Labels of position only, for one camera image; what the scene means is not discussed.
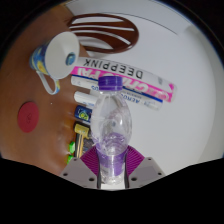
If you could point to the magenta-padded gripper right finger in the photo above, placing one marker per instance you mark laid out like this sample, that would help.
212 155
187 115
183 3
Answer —
146 171

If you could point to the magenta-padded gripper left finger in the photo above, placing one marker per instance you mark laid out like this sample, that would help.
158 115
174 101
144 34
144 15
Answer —
78 171

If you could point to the clear purple-capped water bottle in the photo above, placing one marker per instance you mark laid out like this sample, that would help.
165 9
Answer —
111 130

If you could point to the amber yellow-label pump bottle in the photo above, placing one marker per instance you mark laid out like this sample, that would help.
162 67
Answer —
81 130

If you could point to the white blue shuttlecock tube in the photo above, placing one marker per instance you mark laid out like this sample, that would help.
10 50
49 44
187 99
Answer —
143 99

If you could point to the white blue-capped lotion bottle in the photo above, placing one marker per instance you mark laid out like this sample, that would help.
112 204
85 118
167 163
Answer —
81 98

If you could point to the flat round red coaster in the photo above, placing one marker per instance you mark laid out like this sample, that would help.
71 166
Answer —
28 117

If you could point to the pink white shuttlecock tube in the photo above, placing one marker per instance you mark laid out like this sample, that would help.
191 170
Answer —
140 81

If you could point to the blue yellow printed mug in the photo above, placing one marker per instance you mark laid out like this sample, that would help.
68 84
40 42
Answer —
61 55

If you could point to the brown wooden chair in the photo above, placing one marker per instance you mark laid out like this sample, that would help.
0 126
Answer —
130 38

